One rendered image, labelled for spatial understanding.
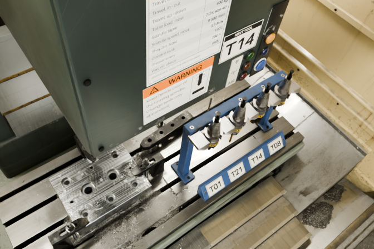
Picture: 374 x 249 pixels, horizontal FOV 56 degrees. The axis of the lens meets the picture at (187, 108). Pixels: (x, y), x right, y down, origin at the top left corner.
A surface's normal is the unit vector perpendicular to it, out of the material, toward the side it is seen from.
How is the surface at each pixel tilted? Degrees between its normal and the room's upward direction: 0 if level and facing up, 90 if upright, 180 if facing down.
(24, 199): 0
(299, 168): 24
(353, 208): 17
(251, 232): 8
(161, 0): 90
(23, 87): 90
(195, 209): 0
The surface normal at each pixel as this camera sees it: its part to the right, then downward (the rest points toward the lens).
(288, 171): -0.25, -0.36
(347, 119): -0.80, 0.43
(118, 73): 0.59, 0.68
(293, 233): 0.20, -0.65
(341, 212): -0.05, -0.73
